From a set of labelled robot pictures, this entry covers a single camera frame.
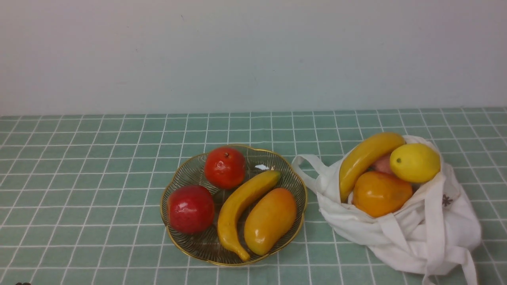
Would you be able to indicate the orange mango in bag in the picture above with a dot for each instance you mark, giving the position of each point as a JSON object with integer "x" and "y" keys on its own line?
{"x": 378, "y": 194}

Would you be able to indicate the gold-rimmed glass fruit bowl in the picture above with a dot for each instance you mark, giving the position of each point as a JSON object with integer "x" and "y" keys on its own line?
{"x": 205, "y": 246}

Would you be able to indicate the yellow banana in bowl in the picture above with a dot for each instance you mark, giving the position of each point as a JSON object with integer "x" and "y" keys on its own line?
{"x": 235, "y": 205}

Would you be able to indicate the yellow banana in bag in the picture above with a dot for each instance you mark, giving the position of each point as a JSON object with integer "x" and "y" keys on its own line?
{"x": 363, "y": 156}

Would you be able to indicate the pink peach in bag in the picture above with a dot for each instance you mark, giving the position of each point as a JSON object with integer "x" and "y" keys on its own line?
{"x": 383, "y": 165}

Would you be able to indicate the yellow lemon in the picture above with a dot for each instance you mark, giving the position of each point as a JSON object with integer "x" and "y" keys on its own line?
{"x": 415, "y": 163}

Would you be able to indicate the orange mango in bowl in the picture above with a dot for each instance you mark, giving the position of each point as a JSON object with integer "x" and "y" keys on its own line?
{"x": 271, "y": 218}

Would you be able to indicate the white cloth bag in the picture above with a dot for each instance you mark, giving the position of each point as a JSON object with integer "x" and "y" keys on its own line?
{"x": 434, "y": 231}

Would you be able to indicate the red-orange tangerine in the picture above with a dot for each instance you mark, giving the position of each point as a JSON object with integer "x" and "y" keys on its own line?
{"x": 225, "y": 168}

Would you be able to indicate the green checkered tablecloth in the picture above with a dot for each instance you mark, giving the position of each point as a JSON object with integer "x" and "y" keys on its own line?
{"x": 80, "y": 194}

